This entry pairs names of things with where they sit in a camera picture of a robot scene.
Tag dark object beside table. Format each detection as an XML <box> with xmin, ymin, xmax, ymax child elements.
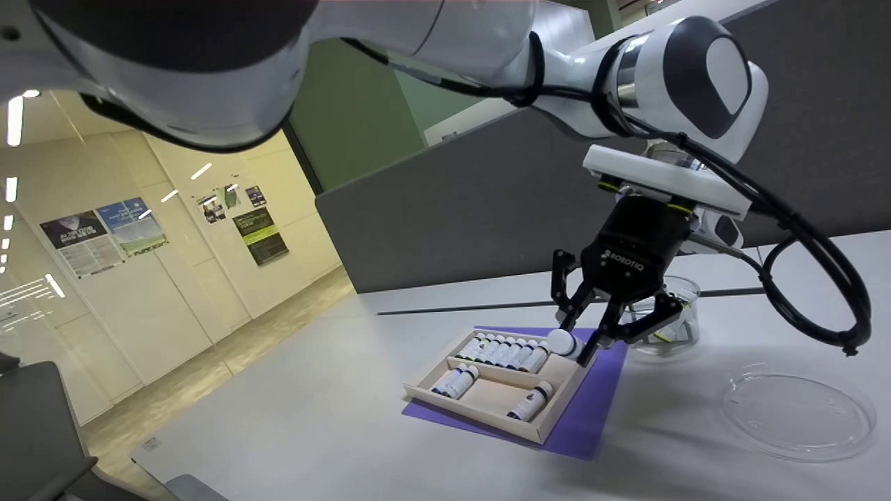
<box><xmin>0</xmin><ymin>353</ymin><xmax>141</xmax><ymax>501</ymax></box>

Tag clear plastic shallow bowl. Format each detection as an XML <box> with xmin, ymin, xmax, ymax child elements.
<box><xmin>719</xmin><ymin>361</ymin><xmax>881</xmax><ymax>464</ymax></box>

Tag clear plastic cup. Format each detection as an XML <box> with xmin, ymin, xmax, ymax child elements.
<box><xmin>647</xmin><ymin>272</ymin><xmax>705</xmax><ymax>361</ymax></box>

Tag dark green wall poster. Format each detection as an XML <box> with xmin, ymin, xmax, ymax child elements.
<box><xmin>230</xmin><ymin>205</ymin><xmax>293</xmax><ymax>269</ymax></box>

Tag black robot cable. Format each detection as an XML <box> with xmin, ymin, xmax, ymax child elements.
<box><xmin>343</xmin><ymin>30</ymin><xmax>875</xmax><ymax>358</ymax></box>

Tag light wooden tray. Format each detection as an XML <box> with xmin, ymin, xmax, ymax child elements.
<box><xmin>400</xmin><ymin>326</ymin><xmax>597</xmax><ymax>447</ymax></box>

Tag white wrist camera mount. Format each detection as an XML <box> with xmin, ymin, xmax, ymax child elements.
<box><xmin>581</xmin><ymin>142</ymin><xmax>755</xmax><ymax>254</ymax></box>

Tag blue wall poster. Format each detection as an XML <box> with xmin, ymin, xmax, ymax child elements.
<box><xmin>95</xmin><ymin>195</ymin><xmax>172</xmax><ymax>259</ymax></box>

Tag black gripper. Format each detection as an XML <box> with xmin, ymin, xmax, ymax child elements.
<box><xmin>549</xmin><ymin>195</ymin><xmax>694</xmax><ymax>371</ymax></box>

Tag small white-capped labelled bottle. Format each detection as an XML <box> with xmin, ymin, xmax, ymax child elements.
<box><xmin>544</xmin><ymin>326</ymin><xmax>580</xmax><ymax>358</ymax></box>

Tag purple mat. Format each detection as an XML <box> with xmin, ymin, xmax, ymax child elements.
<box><xmin>399</xmin><ymin>323</ymin><xmax>631</xmax><ymax>461</ymax></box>

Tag grey partition panel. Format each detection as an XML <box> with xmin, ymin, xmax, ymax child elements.
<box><xmin>314</xmin><ymin>0</ymin><xmax>891</xmax><ymax>295</ymax></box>

